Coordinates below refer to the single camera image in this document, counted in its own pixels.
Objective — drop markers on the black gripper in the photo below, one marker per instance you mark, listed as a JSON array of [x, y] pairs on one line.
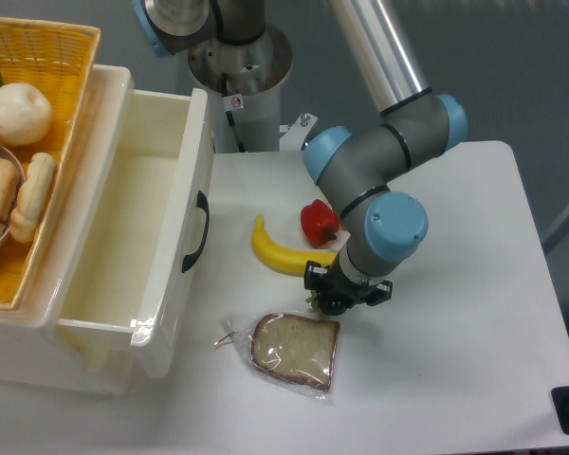
[[331, 279]]

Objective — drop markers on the dark purple mangosteen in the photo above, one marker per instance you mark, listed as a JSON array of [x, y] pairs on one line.
[[330, 303]]

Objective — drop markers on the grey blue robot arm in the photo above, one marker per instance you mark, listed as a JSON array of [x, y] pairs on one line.
[[352, 172]]

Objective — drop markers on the yellow banana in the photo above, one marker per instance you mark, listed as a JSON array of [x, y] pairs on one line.
[[284, 259]]

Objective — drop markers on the red bell pepper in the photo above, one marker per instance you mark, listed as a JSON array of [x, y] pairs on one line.
[[319, 223]]

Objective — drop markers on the bagged bread slice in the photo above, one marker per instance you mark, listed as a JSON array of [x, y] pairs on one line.
[[295, 351]]

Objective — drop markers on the open white drawer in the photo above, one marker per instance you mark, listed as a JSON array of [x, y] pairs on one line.
[[128, 294]]

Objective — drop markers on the pale bread roll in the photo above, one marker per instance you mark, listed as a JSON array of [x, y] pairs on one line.
[[31, 198]]

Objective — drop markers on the white plastic drawer unit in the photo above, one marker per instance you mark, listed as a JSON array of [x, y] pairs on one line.
[[33, 348]]

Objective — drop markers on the yellow wicker basket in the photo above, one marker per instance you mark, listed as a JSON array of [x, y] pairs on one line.
[[56, 58]]

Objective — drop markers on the white round fruit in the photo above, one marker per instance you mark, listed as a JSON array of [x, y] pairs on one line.
[[25, 114]]

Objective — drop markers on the grey round plate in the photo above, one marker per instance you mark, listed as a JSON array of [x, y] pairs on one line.
[[2, 189]]

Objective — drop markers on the white metal bracket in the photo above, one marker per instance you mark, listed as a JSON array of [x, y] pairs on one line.
[[295, 136]]

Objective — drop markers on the black drawer handle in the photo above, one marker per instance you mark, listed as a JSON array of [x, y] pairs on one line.
[[199, 235]]

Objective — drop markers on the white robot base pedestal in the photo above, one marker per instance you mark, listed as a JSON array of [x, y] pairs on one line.
[[244, 84]]

